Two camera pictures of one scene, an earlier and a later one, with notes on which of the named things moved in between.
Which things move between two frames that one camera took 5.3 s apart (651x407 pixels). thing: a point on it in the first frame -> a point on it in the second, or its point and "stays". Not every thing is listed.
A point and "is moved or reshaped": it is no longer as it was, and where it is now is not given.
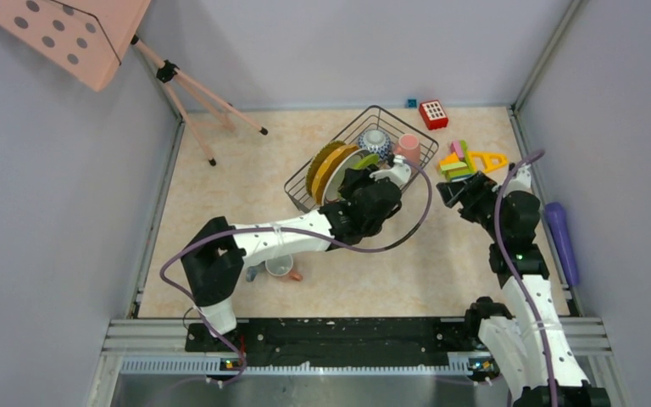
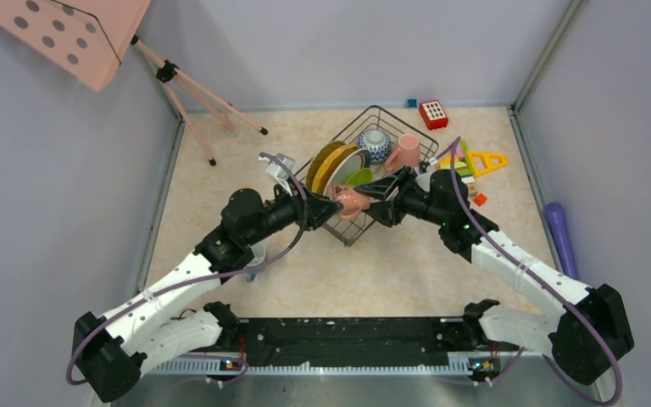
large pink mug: [408, 147] stays
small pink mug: [282, 266] is moved or reshaped
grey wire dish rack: [369, 142] stays
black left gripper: [353, 178] -> [320, 209]
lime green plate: [367, 160] is moved or reshaped
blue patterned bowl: [375, 141] stays
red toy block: [434, 114] stays
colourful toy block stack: [456, 164] stays
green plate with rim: [347, 161] stays
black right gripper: [470, 192] -> [389, 212]
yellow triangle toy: [481, 161] stays
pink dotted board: [91, 36] stays
